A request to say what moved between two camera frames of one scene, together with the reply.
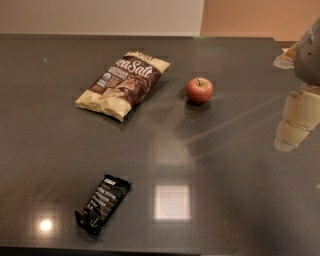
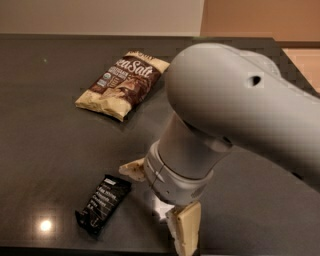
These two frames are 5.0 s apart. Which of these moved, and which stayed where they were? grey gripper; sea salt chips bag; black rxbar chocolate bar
Moved: grey gripper
Stayed: black rxbar chocolate bar; sea salt chips bag
